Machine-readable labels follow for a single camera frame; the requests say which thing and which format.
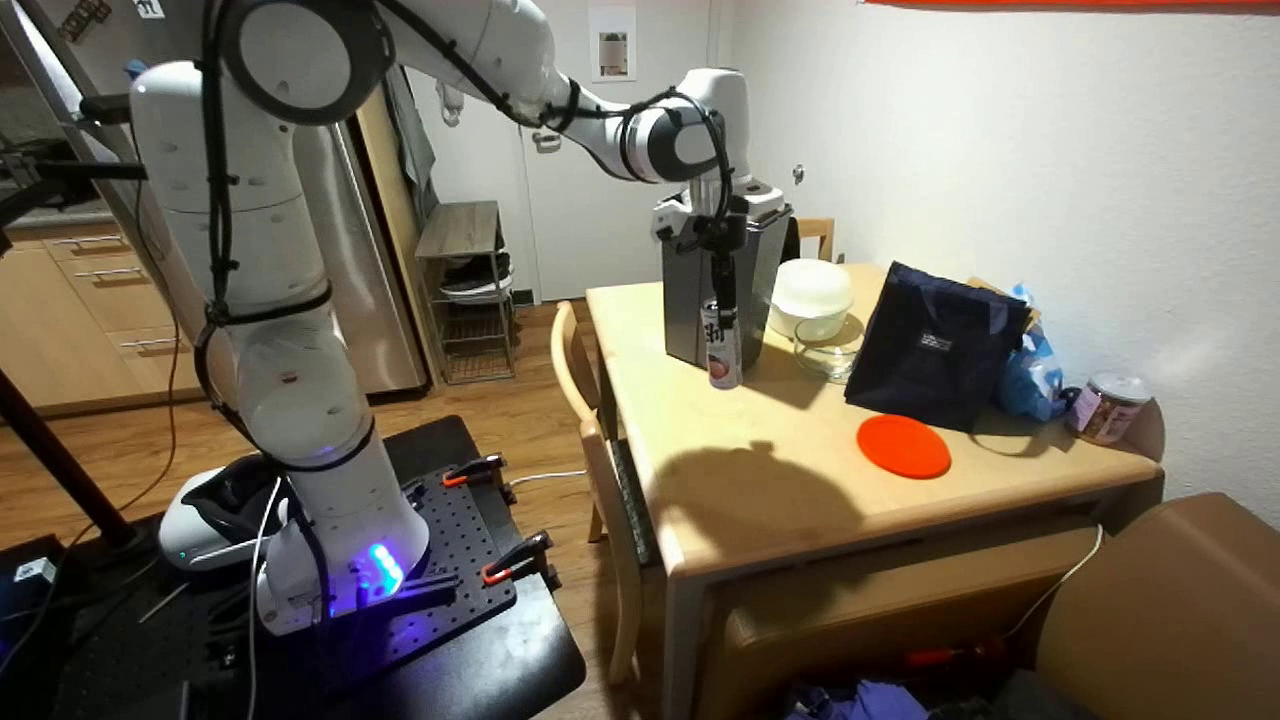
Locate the blue plastic bag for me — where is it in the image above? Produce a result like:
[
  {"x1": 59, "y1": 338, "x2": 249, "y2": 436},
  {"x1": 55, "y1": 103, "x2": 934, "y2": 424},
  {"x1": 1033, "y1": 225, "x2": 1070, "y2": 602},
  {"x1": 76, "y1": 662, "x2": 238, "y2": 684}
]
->
[{"x1": 996, "y1": 284, "x2": 1070, "y2": 427}]

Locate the stainless steel refrigerator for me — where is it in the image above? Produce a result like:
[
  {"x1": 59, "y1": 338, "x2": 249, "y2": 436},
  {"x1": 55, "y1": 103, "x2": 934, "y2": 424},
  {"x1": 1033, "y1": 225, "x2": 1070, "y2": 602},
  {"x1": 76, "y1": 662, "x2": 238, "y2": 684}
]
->
[{"x1": 290, "y1": 76, "x2": 431, "y2": 399}]

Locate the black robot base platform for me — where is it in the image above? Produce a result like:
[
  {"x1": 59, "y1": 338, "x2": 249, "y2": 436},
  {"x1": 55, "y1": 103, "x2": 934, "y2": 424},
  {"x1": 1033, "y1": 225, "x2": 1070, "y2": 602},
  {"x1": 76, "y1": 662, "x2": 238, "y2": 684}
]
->
[{"x1": 0, "y1": 410, "x2": 592, "y2": 720}]

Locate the orange black clamp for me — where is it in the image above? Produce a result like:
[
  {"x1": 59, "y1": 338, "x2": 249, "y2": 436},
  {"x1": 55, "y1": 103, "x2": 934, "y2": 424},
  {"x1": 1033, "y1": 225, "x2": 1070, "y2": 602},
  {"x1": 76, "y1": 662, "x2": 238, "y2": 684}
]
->
[
  {"x1": 481, "y1": 527, "x2": 557, "y2": 591},
  {"x1": 435, "y1": 453, "x2": 510, "y2": 493}
]

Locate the light wooden table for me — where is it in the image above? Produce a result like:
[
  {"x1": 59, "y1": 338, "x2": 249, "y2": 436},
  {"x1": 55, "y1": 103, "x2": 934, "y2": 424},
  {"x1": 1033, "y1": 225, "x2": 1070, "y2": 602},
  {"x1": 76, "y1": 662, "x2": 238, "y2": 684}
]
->
[{"x1": 582, "y1": 261, "x2": 1168, "y2": 720}]

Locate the white black floor device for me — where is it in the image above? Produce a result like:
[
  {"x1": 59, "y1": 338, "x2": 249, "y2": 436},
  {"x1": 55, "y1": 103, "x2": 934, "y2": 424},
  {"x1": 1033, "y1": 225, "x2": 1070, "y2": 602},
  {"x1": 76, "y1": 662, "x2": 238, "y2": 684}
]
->
[{"x1": 155, "y1": 453, "x2": 290, "y2": 576}]

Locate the orange round disc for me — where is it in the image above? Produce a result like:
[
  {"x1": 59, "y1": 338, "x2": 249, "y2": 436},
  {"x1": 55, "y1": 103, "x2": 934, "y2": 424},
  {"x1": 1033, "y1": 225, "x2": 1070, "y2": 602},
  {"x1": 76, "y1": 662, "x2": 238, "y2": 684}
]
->
[{"x1": 853, "y1": 410, "x2": 955, "y2": 484}]

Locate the small door picture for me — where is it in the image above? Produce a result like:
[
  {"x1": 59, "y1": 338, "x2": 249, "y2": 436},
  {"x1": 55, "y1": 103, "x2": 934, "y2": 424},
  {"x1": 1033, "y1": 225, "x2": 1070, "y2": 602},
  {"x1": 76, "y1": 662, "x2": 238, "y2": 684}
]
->
[{"x1": 596, "y1": 27, "x2": 631, "y2": 78}]

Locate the white round bowl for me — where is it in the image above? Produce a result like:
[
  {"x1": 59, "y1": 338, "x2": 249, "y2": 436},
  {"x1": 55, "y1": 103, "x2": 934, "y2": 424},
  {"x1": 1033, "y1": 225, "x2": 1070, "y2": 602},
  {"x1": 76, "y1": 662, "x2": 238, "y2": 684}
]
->
[{"x1": 769, "y1": 256, "x2": 855, "y2": 345}]

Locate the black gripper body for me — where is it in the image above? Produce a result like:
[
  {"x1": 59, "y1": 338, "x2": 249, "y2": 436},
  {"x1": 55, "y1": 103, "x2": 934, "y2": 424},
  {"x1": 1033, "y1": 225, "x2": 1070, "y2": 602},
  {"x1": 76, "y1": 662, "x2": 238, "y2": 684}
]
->
[{"x1": 700, "y1": 210, "x2": 744, "y2": 304}]

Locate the white floor cable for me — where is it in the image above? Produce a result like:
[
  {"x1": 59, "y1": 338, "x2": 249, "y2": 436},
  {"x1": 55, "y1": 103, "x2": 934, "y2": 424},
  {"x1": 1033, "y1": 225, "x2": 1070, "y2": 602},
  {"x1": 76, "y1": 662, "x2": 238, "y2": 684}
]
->
[{"x1": 502, "y1": 462, "x2": 592, "y2": 486}]

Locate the dark clothes pile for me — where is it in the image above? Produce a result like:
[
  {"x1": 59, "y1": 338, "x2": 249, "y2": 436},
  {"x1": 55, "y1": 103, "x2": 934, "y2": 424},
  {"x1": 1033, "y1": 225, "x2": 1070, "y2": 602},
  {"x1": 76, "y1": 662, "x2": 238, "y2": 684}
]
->
[{"x1": 775, "y1": 642, "x2": 934, "y2": 720}]

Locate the slatted wooden chair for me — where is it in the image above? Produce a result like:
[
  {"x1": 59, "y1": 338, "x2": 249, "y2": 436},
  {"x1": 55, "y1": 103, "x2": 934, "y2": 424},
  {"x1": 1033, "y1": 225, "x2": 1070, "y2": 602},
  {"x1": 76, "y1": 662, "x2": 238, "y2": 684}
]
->
[{"x1": 546, "y1": 295, "x2": 655, "y2": 697}]

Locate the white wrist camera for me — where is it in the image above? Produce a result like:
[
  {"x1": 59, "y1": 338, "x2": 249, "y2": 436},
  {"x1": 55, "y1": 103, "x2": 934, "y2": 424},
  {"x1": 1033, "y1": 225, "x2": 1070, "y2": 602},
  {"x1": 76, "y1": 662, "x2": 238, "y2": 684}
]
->
[{"x1": 651, "y1": 182, "x2": 712, "y2": 243}]

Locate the grey hanging cloth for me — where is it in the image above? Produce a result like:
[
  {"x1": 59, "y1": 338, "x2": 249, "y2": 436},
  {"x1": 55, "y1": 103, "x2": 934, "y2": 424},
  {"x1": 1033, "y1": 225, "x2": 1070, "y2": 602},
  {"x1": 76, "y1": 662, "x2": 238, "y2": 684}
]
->
[{"x1": 375, "y1": 53, "x2": 444, "y2": 232}]

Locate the navy blue bag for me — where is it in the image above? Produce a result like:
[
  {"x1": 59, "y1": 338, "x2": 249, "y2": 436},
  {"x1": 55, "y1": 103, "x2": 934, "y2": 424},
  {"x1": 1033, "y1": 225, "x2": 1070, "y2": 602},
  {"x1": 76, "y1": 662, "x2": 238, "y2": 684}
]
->
[{"x1": 845, "y1": 261, "x2": 1034, "y2": 431}]

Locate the thin white table cable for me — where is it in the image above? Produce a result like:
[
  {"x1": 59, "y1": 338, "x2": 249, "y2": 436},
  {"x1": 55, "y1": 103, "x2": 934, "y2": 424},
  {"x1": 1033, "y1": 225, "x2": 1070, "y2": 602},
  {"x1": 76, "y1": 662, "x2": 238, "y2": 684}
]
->
[{"x1": 1012, "y1": 523, "x2": 1110, "y2": 642}]

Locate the pink white tub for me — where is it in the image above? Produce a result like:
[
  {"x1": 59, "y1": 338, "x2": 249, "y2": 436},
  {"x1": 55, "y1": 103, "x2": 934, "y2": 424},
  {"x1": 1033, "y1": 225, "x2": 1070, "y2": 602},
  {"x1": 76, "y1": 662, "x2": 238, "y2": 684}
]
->
[{"x1": 1067, "y1": 373, "x2": 1156, "y2": 448}]

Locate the grey plastic trash bin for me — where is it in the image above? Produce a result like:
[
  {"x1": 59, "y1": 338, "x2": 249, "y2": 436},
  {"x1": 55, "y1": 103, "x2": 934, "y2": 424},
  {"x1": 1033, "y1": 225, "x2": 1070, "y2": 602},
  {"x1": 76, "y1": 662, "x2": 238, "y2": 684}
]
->
[{"x1": 659, "y1": 182, "x2": 797, "y2": 383}]

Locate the orange wall banner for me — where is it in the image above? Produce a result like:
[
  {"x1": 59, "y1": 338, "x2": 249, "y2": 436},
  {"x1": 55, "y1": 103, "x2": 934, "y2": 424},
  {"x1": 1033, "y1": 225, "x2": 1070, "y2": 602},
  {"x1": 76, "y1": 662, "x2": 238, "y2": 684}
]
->
[{"x1": 858, "y1": 0, "x2": 1280, "y2": 16}]

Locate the black tripod leg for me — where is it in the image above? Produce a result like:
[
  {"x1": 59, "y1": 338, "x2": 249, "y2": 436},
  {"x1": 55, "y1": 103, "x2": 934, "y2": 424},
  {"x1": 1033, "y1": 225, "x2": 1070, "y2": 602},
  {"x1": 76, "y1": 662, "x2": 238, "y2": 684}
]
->
[{"x1": 0, "y1": 373, "x2": 136, "y2": 550}]

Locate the small wooden shelf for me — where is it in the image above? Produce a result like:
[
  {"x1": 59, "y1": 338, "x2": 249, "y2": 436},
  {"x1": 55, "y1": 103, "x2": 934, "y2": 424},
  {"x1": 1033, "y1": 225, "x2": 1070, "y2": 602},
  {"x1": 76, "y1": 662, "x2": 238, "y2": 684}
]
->
[{"x1": 410, "y1": 195, "x2": 521, "y2": 393}]

